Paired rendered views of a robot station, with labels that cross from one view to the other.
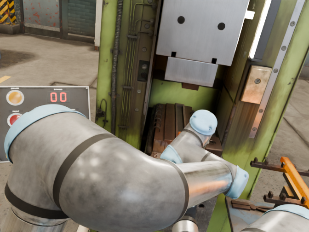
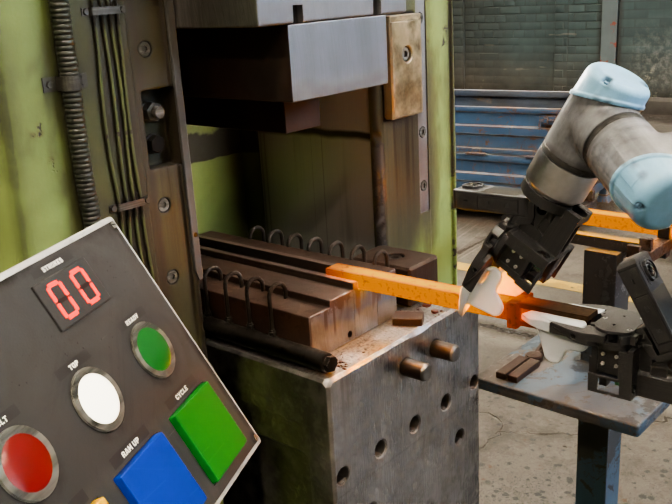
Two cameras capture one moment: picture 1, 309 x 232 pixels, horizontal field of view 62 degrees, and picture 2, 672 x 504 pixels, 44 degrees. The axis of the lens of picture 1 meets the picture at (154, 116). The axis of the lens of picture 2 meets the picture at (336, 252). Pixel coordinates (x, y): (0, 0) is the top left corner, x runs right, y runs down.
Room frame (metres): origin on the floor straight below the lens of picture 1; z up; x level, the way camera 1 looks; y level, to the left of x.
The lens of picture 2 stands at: (0.28, 0.75, 1.41)
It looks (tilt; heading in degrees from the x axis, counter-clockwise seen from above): 18 degrees down; 311
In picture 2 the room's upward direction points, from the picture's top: 3 degrees counter-clockwise
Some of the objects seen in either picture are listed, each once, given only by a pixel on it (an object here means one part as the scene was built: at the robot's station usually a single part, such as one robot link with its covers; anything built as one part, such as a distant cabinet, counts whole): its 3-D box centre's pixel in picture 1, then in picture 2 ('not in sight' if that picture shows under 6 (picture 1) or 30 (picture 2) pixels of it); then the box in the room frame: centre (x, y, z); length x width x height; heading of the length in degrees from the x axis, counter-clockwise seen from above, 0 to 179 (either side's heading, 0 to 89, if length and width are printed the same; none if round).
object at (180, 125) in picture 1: (180, 120); (262, 259); (1.23, -0.14, 0.99); 0.42 x 0.05 x 0.01; 0
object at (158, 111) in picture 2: (143, 71); (156, 128); (1.17, 0.08, 1.24); 0.03 x 0.03 x 0.07; 0
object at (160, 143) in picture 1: (174, 125); (253, 284); (1.23, -0.11, 0.96); 0.42 x 0.20 x 0.09; 0
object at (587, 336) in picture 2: not in sight; (588, 331); (0.66, -0.12, 1.01); 0.09 x 0.05 x 0.02; 3
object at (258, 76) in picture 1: (255, 84); (402, 66); (1.15, -0.43, 1.27); 0.09 x 0.02 x 0.17; 90
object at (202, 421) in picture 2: not in sight; (206, 432); (0.86, 0.30, 1.01); 0.07 x 0.05 x 0.07; 115
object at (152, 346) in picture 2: not in sight; (153, 349); (0.90, 0.32, 1.09); 0.05 x 0.03 x 0.04; 90
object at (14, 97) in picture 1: (15, 97); not in sight; (0.85, 0.52, 1.16); 0.05 x 0.03 x 0.04; 90
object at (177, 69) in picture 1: (188, 59); (233, 55); (1.23, -0.11, 1.32); 0.42 x 0.20 x 0.10; 0
